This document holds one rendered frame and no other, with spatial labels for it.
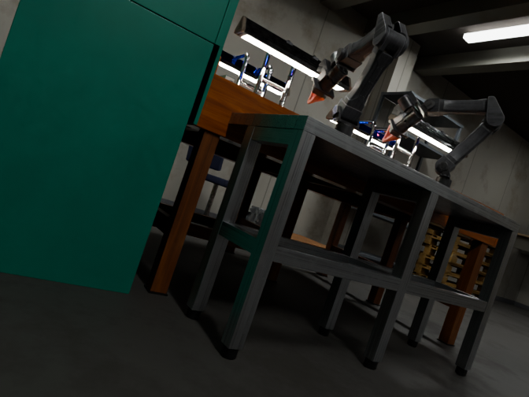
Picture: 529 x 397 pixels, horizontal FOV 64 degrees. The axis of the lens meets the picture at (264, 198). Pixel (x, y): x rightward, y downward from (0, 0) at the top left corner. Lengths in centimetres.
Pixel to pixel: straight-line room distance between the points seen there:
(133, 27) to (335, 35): 426
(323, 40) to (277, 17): 66
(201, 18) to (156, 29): 15
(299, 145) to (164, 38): 55
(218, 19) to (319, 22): 392
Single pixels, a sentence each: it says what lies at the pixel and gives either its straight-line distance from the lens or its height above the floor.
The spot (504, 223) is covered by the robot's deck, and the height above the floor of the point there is 64.
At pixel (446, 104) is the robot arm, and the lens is 197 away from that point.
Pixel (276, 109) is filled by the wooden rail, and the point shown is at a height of 74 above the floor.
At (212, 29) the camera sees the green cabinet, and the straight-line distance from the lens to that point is 146.
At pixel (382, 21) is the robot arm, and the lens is 148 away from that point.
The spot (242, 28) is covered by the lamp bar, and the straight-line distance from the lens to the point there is 187.
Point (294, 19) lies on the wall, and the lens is 513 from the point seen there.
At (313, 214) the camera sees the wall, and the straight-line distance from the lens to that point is 542.
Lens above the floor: 44
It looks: level
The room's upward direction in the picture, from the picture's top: 19 degrees clockwise
